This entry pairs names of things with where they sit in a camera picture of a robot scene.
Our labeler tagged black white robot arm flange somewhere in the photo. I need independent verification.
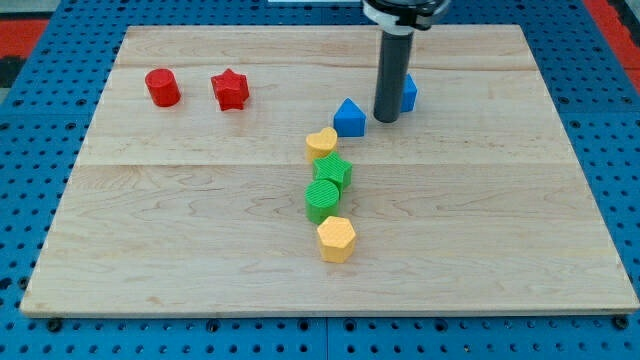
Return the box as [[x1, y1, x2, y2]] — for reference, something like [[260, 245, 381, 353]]
[[362, 0, 452, 35]]

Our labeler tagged green star block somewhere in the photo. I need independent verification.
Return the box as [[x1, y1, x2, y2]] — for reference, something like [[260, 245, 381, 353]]
[[313, 152, 353, 193]]

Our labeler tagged blue triangle block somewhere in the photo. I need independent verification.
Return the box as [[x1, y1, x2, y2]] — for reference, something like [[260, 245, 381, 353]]
[[333, 98, 366, 137]]

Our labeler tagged red star block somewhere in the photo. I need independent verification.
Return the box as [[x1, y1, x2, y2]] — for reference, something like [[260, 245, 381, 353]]
[[210, 68, 250, 111]]

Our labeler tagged green cylinder block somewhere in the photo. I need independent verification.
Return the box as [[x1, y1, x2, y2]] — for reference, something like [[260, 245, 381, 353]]
[[305, 179, 340, 224]]

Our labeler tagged yellow heart block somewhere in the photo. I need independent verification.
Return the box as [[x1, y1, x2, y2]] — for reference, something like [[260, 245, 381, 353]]
[[305, 127, 338, 162]]

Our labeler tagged yellow hexagon block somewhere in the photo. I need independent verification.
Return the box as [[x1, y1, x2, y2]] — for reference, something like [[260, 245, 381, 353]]
[[316, 216, 357, 263]]

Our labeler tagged light wooden board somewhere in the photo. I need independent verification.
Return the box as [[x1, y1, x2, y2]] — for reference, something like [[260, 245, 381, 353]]
[[21, 25, 639, 318]]

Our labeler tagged blue cube block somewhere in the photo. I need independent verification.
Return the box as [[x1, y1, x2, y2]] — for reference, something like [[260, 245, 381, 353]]
[[400, 74, 418, 113]]

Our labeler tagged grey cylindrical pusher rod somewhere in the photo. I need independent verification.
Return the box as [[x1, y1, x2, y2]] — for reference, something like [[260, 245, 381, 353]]
[[373, 31, 414, 123]]

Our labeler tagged red cylinder block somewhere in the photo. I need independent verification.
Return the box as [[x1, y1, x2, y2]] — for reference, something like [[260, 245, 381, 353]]
[[145, 68, 181, 107]]

